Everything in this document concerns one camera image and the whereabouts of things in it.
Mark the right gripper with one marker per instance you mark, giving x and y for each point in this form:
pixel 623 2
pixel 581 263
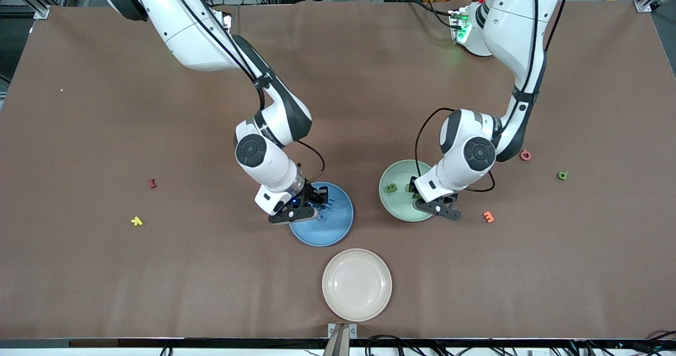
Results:
pixel 310 193

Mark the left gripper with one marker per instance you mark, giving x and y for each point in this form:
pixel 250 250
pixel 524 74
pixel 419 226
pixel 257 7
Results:
pixel 412 188

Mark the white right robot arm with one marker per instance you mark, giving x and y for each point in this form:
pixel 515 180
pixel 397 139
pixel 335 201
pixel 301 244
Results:
pixel 185 28

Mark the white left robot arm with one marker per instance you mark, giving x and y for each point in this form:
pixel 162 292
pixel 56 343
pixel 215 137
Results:
pixel 517 18

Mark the green plate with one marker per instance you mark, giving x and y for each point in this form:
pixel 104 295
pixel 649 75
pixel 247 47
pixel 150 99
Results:
pixel 396 208

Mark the blue plate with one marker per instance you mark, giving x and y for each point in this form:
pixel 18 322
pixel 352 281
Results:
pixel 332 232

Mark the beige plate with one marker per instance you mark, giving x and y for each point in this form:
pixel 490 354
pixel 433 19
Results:
pixel 357 284

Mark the pink letter G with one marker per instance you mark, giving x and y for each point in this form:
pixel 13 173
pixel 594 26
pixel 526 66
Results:
pixel 526 155

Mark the yellow letter K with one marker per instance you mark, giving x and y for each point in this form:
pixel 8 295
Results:
pixel 137 221

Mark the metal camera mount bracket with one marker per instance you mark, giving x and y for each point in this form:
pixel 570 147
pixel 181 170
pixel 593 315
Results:
pixel 351 330

